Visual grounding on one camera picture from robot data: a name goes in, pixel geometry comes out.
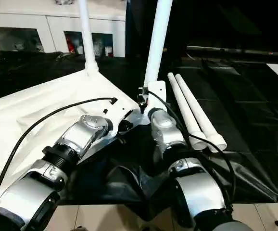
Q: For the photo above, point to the blue white ceramic pot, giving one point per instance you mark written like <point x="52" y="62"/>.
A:
<point x="64" y="2"/>

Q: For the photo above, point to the white glass-door cabinet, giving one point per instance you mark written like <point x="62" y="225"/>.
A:
<point x="43" y="26"/>

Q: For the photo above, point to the black metal rail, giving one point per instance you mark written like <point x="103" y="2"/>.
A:
<point x="240" y="52"/>

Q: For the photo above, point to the white table top frame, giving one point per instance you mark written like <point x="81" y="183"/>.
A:
<point x="38" y="110"/>

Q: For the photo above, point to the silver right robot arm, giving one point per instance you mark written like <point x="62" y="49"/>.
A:
<point x="187" y="163"/>

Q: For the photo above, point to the black work mat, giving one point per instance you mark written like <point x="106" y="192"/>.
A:
<point x="245" y="120"/>

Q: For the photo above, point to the white plastic table leg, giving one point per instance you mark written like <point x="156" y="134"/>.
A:
<point x="88" y="33"/>
<point x="201" y="113"/>
<point x="158" y="43"/>
<point x="187" y="110"/>

